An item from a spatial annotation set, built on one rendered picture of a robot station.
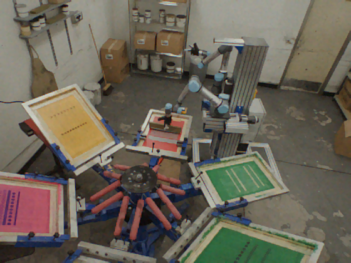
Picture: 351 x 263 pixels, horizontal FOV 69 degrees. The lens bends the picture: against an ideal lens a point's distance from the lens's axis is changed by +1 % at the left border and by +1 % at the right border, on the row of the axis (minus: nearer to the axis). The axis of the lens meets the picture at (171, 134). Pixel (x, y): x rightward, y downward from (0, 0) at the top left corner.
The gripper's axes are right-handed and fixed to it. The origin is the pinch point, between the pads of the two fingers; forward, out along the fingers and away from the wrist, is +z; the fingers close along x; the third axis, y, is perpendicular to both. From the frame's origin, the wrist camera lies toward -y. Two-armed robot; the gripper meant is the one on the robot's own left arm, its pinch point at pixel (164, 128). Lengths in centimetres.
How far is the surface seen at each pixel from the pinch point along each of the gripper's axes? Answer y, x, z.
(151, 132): -14.3, -7.2, 5.2
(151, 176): 9, -104, -31
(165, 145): 7.3, -26.1, 4.5
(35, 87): -193, 32, 1
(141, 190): 5, -120, -31
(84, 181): -105, -31, 103
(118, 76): -158, 253, 88
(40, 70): -194, 53, -16
